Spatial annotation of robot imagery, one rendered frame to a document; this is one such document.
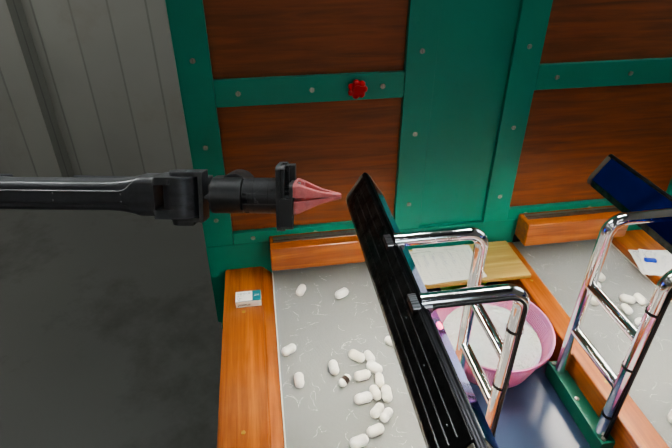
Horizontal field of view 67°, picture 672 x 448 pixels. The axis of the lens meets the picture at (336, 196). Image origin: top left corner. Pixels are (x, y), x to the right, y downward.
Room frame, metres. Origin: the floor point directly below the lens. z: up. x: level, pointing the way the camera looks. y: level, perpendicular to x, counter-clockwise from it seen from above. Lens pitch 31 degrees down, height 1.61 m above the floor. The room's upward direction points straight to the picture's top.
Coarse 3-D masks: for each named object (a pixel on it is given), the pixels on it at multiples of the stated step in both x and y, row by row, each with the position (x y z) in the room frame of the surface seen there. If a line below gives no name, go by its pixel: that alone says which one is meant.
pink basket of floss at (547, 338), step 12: (444, 312) 0.90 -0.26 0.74; (528, 312) 0.89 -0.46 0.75; (540, 312) 0.87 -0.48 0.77; (540, 324) 0.85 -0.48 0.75; (540, 336) 0.83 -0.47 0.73; (552, 336) 0.80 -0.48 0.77; (552, 348) 0.76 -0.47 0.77; (540, 360) 0.77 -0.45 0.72; (468, 372) 0.74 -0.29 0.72; (492, 372) 0.70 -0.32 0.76; (516, 372) 0.70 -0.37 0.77; (528, 372) 0.72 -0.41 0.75; (492, 384) 0.73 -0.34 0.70; (516, 384) 0.73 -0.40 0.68
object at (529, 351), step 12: (456, 312) 0.91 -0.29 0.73; (492, 312) 0.90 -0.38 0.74; (504, 312) 0.91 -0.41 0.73; (444, 324) 0.87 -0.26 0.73; (456, 324) 0.87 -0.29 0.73; (504, 324) 0.87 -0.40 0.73; (528, 324) 0.87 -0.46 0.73; (456, 336) 0.83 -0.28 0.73; (480, 336) 0.83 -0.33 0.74; (528, 336) 0.83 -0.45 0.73; (480, 348) 0.79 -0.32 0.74; (492, 348) 0.79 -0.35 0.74; (528, 348) 0.80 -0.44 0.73; (540, 348) 0.80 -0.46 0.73; (480, 360) 0.76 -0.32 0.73; (492, 360) 0.76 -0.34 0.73; (516, 360) 0.76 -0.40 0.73; (528, 360) 0.76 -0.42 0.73
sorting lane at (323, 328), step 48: (288, 288) 0.99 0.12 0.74; (336, 288) 0.99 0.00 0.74; (288, 336) 0.82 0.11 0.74; (336, 336) 0.82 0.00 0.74; (384, 336) 0.82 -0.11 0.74; (288, 384) 0.69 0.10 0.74; (336, 384) 0.69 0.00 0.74; (384, 384) 0.69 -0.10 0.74; (288, 432) 0.58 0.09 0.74; (336, 432) 0.58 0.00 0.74; (384, 432) 0.58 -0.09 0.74
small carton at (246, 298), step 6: (240, 294) 0.91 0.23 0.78; (246, 294) 0.91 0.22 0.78; (252, 294) 0.91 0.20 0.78; (258, 294) 0.91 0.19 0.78; (240, 300) 0.89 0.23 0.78; (246, 300) 0.89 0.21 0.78; (252, 300) 0.89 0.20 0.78; (258, 300) 0.90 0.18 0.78; (240, 306) 0.89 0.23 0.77; (246, 306) 0.89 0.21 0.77
